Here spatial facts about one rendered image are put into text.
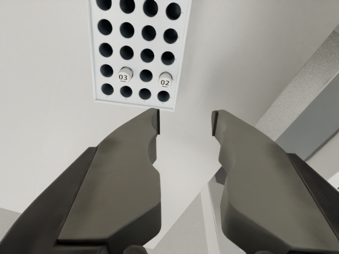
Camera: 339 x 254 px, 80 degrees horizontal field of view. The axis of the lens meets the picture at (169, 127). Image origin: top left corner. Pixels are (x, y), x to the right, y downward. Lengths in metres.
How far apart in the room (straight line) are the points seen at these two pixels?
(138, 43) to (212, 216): 0.17
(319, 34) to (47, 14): 0.27
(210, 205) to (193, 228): 1.65
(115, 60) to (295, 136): 0.17
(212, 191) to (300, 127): 0.11
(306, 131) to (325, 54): 1.05
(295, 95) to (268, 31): 1.00
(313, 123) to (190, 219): 1.63
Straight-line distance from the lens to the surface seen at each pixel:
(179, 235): 1.96
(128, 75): 0.19
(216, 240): 0.21
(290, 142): 0.19
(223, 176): 0.80
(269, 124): 1.27
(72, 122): 0.30
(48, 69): 0.28
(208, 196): 0.23
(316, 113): 0.19
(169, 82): 0.19
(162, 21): 0.19
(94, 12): 0.20
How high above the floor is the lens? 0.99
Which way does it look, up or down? 58 degrees down
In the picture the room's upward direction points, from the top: 177 degrees counter-clockwise
